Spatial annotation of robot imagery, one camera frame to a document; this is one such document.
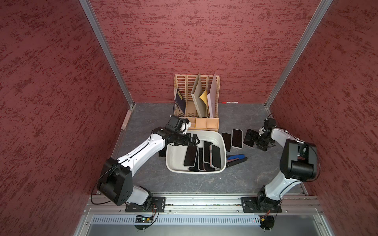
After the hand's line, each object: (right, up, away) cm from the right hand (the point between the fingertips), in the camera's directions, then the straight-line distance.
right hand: (251, 143), depth 95 cm
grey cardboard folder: (-37, +32, -6) cm, 49 cm away
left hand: (-39, +2, -14) cm, 42 cm away
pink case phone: (-40, -7, -5) cm, 41 cm away
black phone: (-14, +2, +7) cm, 16 cm away
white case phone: (-6, +2, +9) cm, 11 cm away
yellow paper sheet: (-32, +30, -5) cm, 44 cm away
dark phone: (-4, +4, -7) cm, 9 cm away
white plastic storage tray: (-50, -6, -3) cm, 50 cm away
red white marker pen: (-7, +30, +30) cm, 43 cm away
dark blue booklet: (-48, +30, +17) cm, 59 cm away
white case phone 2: (-25, -8, -5) cm, 26 cm away
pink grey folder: (-24, +31, +11) cm, 41 cm away
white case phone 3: (-30, -4, -5) cm, 31 cm away
